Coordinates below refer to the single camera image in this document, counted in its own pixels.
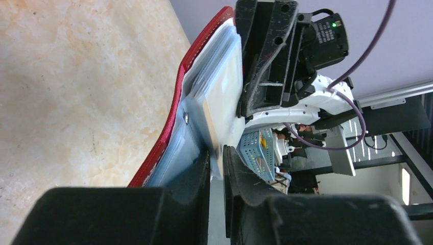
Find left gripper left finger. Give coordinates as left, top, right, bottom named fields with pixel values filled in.
left=13, top=151, right=210, bottom=244

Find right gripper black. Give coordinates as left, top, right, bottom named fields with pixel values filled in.
left=235, top=1, right=349, bottom=118

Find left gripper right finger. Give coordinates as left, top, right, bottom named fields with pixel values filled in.
left=223, top=146, right=422, bottom=244

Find red leather card holder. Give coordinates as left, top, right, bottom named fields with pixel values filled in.
left=129, top=7, right=245, bottom=187

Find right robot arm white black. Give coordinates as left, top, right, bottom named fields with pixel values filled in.
left=234, top=1, right=355, bottom=131

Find blue plastic basket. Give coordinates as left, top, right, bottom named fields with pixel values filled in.
left=238, top=128, right=275, bottom=181

